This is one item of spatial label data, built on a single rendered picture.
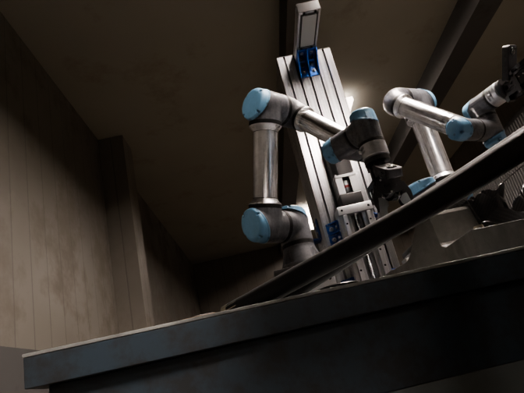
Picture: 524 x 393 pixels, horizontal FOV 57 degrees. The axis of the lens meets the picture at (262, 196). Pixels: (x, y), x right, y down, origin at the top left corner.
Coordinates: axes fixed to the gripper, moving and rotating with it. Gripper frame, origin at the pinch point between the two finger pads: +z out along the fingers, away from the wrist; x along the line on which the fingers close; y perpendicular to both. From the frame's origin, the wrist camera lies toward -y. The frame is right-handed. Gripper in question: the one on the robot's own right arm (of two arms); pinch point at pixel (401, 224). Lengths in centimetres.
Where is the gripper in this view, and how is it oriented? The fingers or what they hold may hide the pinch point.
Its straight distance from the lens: 130.9
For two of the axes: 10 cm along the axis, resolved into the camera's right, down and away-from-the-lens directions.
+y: -0.2, 3.6, 9.3
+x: -9.8, 1.9, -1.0
